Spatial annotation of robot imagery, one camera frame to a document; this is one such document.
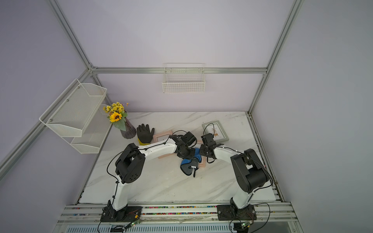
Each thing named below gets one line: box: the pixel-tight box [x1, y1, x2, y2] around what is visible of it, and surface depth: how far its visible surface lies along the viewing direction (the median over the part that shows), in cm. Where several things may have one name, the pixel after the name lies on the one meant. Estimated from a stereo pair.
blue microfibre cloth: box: [180, 148, 202, 176], surface depth 89 cm
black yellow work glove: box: [136, 123, 155, 146], surface depth 106 cm
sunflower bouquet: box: [102, 101, 130, 132], surface depth 88 cm
